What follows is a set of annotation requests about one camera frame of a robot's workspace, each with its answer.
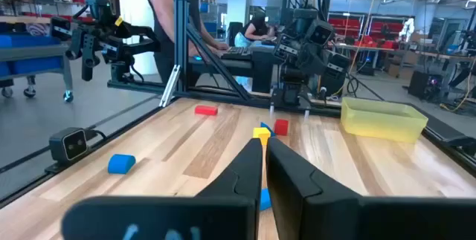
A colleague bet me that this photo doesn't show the red bin shelves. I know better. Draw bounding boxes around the red bin shelves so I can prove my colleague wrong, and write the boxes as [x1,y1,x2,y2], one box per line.
[327,12,407,50]

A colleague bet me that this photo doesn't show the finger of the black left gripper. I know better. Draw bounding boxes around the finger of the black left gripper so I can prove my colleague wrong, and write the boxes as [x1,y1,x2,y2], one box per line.
[273,33,309,74]
[308,52,351,97]

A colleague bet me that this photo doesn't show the black table edge frame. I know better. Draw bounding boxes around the black table edge frame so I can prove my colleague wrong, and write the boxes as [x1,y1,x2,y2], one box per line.
[0,90,476,210]

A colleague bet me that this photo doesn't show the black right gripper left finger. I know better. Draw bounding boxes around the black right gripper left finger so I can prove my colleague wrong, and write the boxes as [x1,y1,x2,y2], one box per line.
[61,137,263,240]

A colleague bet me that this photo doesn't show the black workstation desk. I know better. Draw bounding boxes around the black workstation desk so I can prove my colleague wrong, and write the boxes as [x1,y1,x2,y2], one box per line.
[189,48,284,94]

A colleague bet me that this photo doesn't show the blue half-cylinder block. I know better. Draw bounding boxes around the blue half-cylinder block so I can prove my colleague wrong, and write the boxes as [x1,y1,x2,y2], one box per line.
[107,153,137,175]

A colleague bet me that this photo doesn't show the red flat block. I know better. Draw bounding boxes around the red flat block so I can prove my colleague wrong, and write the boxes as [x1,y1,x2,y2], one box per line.
[194,105,219,117]

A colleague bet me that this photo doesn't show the black computer case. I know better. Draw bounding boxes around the black computer case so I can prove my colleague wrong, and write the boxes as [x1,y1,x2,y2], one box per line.
[408,70,444,102]

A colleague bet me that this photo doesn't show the blue wheeled cart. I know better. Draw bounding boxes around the blue wheeled cart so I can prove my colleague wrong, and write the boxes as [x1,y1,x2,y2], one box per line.
[0,33,74,104]

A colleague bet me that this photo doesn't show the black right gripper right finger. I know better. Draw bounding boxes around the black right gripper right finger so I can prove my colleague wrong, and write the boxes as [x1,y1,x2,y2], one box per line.
[266,137,476,240]

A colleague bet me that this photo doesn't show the black table-level camera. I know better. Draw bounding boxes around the black table-level camera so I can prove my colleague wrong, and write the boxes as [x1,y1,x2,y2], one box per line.
[49,127,89,163]

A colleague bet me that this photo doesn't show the black camera cable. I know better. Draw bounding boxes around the black camera cable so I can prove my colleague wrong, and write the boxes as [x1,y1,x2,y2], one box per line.
[86,129,108,140]

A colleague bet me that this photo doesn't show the black keyboard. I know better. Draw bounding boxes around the black keyboard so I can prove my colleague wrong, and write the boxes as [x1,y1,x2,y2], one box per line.
[220,46,254,62]

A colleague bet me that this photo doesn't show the person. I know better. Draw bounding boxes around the person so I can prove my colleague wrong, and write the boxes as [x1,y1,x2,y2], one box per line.
[139,0,231,85]
[234,15,278,48]

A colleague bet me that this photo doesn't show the silver diagonal bracket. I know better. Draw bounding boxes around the silver diagonal bracket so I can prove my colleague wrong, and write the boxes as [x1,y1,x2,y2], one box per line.
[159,65,182,108]

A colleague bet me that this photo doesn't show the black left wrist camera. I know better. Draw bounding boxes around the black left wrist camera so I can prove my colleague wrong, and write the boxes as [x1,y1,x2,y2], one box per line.
[307,19,335,46]

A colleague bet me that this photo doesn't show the black diagonal frame brace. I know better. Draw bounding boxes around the black diagonal frame brace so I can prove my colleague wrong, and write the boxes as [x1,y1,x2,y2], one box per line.
[185,24,252,102]

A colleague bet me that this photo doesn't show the red cube block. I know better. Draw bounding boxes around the red cube block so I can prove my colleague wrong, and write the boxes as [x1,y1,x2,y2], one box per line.
[274,119,290,137]

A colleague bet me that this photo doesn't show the translucent yellow bin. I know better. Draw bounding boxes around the translucent yellow bin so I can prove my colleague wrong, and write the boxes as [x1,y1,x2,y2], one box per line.
[340,97,429,145]

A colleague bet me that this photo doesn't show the yellow cube block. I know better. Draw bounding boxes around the yellow cube block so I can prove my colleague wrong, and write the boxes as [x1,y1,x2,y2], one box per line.
[252,127,271,146]

